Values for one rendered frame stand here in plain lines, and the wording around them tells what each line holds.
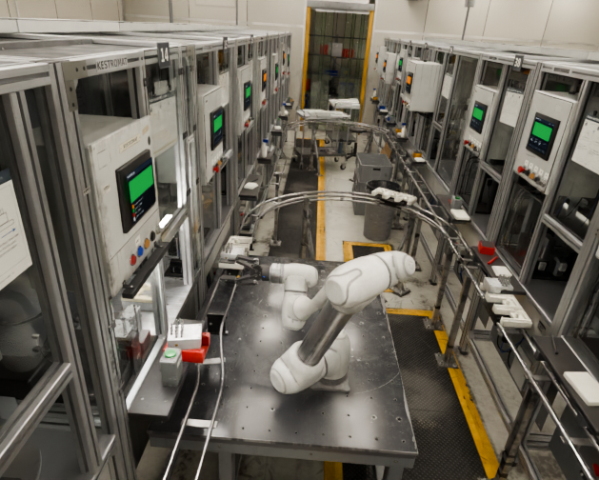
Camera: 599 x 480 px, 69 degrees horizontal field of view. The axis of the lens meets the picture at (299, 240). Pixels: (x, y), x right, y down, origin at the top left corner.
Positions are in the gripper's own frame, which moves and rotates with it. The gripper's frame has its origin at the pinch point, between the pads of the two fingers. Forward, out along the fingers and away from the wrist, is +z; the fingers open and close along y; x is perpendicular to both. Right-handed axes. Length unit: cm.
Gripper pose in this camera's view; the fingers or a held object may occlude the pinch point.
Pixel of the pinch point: (226, 269)
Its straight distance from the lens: 199.8
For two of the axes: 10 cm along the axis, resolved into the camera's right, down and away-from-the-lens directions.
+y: 0.6, -9.0, -4.4
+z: -10.0, -0.8, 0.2
